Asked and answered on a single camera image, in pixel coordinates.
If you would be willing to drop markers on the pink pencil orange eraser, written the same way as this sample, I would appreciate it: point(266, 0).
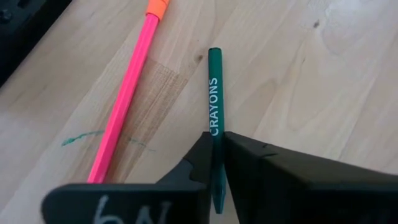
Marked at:
point(124, 99)

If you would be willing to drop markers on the black table frame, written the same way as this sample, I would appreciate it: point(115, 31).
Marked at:
point(18, 31)

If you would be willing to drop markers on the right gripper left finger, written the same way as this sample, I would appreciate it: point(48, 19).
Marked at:
point(140, 205)

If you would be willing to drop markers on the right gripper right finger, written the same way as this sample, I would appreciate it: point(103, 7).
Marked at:
point(311, 199)

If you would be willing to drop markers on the green crayon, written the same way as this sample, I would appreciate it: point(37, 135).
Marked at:
point(215, 93)

